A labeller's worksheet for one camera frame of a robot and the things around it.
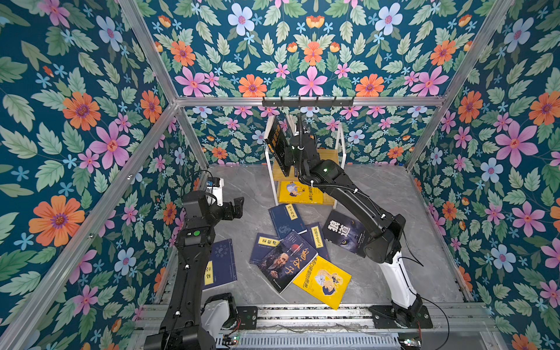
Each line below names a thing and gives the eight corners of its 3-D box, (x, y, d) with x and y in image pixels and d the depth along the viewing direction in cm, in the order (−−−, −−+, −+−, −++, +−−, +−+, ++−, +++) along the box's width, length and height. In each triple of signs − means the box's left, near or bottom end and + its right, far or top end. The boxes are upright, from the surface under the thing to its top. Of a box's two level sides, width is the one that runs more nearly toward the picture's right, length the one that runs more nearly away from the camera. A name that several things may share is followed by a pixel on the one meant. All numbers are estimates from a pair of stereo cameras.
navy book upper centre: (280, 243, 93) (279, 239, 90) (269, 214, 103) (268, 209, 100) (306, 233, 97) (307, 229, 93) (293, 206, 106) (293, 201, 103)
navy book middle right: (310, 264, 87) (310, 262, 85) (298, 229, 97) (298, 226, 95) (331, 257, 89) (332, 255, 87) (317, 224, 99) (318, 221, 96)
